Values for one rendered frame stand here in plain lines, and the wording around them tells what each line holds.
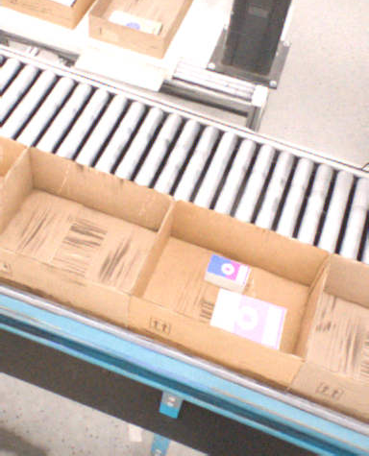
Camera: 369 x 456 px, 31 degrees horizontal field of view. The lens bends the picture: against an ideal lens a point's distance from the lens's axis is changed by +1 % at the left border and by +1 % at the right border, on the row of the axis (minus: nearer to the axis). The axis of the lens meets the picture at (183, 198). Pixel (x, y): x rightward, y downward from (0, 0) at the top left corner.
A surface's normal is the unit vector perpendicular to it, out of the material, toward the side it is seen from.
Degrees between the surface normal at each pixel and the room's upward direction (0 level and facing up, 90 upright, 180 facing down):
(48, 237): 3
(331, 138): 0
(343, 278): 89
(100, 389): 0
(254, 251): 89
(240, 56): 90
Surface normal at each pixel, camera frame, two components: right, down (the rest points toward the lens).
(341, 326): 0.10, -0.61
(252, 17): -0.29, 0.74
